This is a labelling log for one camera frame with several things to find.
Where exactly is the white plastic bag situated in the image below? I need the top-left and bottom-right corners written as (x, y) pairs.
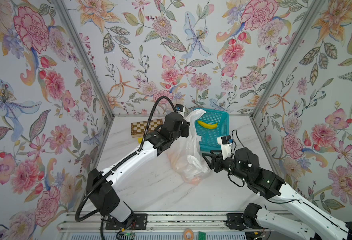
top-left (166, 109), bottom-right (210, 185)

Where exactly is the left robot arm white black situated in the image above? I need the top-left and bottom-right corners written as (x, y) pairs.
top-left (82, 111), bottom-right (190, 228)

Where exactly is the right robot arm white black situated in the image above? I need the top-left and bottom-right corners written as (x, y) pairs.
top-left (202, 148), bottom-right (352, 240)

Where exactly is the teal plastic basket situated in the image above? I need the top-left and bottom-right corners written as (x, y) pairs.
top-left (196, 109), bottom-right (230, 152)

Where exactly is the yellow banana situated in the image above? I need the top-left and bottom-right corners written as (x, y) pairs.
top-left (197, 120), bottom-right (218, 130)

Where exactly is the wooden chessboard box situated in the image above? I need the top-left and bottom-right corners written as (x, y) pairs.
top-left (131, 119), bottom-right (163, 138)

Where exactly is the tape roll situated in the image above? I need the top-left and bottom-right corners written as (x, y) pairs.
top-left (183, 229), bottom-right (195, 240)

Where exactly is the green circuit board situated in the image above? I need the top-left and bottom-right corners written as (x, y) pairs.
top-left (198, 232), bottom-right (207, 240)

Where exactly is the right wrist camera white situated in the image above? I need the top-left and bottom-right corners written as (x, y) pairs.
top-left (217, 135), bottom-right (233, 160)

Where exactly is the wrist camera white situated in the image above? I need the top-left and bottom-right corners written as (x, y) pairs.
top-left (175, 104), bottom-right (186, 117)
top-left (217, 135), bottom-right (233, 160)

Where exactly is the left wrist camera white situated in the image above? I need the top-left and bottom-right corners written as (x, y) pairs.
top-left (175, 104), bottom-right (186, 117)

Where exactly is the black corrugated cable left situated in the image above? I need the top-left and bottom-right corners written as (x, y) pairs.
top-left (74, 95), bottom-right (177, 223)

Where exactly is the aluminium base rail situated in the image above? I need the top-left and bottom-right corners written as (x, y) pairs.
top-left (57, 210), bottom-right (315, 233)

